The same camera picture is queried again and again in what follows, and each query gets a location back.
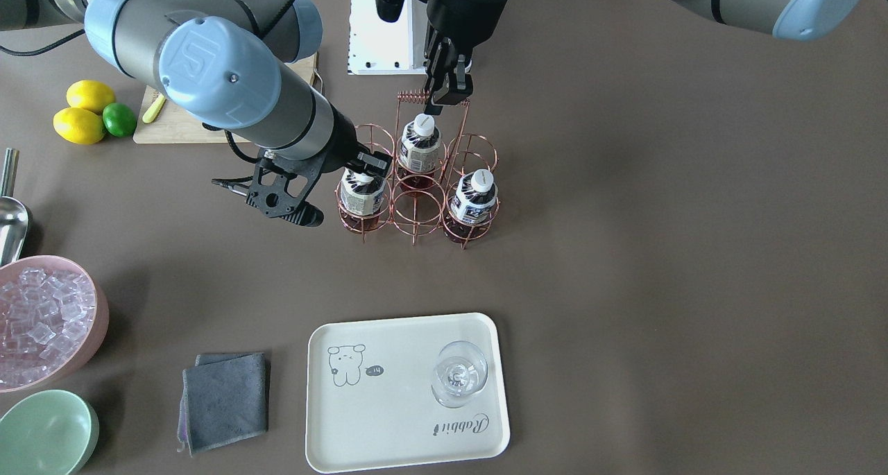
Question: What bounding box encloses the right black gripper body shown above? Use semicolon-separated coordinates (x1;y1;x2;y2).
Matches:
319;111;370;174

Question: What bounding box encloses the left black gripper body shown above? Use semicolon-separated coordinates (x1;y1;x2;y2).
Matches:
425;0;508;67

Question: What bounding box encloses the copper wire bottle basket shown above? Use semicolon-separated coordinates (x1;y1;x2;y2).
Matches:
336;114;500;245

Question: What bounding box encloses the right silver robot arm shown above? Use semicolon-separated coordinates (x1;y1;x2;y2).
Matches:
2;0;391;177

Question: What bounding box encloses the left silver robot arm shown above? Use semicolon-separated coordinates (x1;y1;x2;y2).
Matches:
424;0;861;115

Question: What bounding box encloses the tea bottle one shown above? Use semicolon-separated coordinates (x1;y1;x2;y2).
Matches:
339;169;385;234

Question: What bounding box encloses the tea bottle two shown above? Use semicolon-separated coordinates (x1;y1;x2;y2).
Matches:
397;114;442;193

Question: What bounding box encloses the tea bottle three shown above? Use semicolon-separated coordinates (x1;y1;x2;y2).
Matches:
443;169;497;244

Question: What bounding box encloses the bamboo cutting board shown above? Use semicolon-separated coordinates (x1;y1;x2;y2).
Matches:
133;53;324;144

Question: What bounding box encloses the yellow plastic knife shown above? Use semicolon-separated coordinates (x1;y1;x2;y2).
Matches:
142;93;167;124

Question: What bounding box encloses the clear wine glass on tray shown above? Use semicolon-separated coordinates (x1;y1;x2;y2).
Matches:
431;341;489;408

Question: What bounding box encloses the green lime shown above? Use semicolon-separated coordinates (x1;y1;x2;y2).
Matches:
101;103;137;137

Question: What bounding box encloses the white rabbit tray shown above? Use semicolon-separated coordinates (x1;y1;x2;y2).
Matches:
305;313;511;473

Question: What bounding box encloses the whole yellow lemon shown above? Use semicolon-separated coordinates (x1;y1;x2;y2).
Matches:
53;107;107;144
65;80;117;115

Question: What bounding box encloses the grey folded cloth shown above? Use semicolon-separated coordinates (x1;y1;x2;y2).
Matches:
177;352;270;456

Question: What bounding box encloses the pink bowl of ice cubes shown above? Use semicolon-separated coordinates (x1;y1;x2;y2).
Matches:
1;256;109;393

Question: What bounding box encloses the steel ice scoop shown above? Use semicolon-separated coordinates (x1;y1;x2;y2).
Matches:
1;148;31;266

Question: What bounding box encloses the green empty bowl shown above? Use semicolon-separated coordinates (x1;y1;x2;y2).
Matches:
1;390;101;474

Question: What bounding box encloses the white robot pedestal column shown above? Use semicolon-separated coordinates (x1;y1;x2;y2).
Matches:
347;0;428;75

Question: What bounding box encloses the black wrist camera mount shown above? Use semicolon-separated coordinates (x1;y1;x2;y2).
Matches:
212;150;325;227

